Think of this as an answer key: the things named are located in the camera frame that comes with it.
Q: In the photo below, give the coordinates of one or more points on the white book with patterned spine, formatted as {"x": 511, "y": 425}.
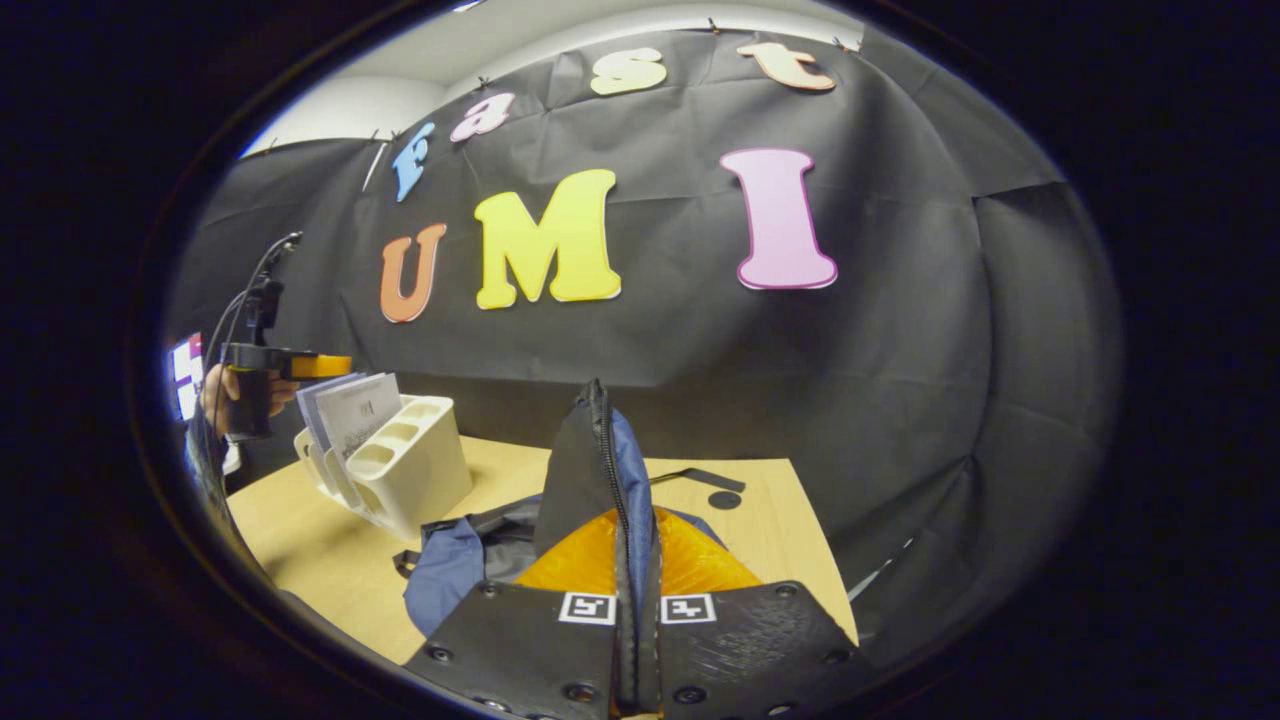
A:
{"x": 360, "y": 410}

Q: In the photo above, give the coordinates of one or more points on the blue schoolbag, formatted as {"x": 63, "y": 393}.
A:
{"x": 580, "y": 460}

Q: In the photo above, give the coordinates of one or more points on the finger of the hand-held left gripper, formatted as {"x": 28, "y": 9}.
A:
{"x": 322, "y": 366}

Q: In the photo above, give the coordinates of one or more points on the bright computer screen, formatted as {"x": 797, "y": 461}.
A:
{"x": 186, "y": 375}

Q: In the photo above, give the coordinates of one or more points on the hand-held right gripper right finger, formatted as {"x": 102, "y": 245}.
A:
{"x": 760, "y": 650}

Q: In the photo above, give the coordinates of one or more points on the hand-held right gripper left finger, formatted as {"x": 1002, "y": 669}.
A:
{"x": 510, "y": 650}

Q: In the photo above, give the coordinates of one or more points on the small black disc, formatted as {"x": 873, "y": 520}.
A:
{"x": 725, "y": 499}

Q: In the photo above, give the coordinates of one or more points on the white plastic bookshelf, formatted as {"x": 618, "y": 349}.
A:
{"x": 415, "y": 470}

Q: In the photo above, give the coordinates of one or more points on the grey book with black print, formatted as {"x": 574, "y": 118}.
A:
{"x": 308, "y": 400}

